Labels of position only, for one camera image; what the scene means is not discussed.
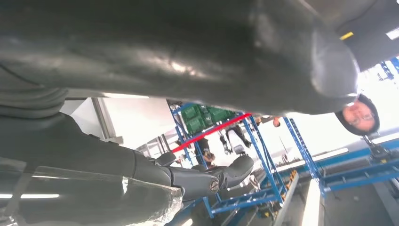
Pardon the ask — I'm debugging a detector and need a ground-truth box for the blue metal shelf rack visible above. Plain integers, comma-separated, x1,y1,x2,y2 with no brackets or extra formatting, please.
281,117,399,198
169,103,289,219

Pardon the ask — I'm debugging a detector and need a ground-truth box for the green plastic crate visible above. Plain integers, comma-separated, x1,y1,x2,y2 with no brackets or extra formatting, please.
207,106,235,123
186,117,207,135
181,105,202,123

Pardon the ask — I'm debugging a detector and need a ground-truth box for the white board panel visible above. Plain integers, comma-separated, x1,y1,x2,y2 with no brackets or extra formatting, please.
59,97,177,151

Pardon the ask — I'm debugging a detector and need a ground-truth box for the red barrier tape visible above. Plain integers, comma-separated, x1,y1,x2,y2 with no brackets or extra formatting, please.
171,113,252,154

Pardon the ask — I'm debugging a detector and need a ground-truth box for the black humanoid robot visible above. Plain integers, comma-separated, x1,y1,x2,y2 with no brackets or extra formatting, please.
218,124,252,156

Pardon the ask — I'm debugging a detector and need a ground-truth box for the person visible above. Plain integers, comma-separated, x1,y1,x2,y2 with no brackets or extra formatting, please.
334,93,381,137

